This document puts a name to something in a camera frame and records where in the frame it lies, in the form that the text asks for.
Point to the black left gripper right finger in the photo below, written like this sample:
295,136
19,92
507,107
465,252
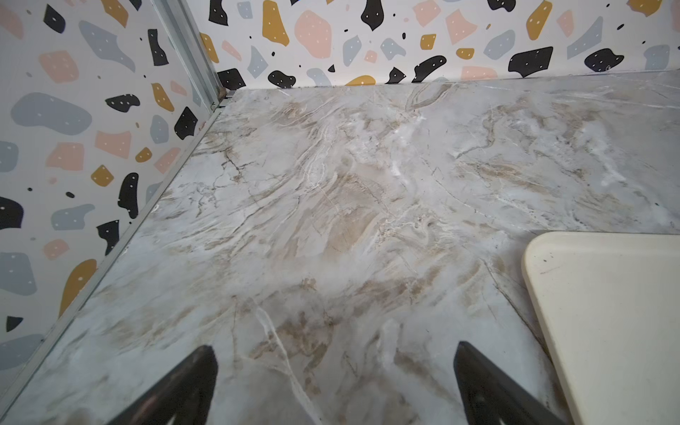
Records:
490,396

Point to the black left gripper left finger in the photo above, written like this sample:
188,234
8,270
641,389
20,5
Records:
183,396

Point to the cream rectangular tray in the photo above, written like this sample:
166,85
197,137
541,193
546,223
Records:
608,307

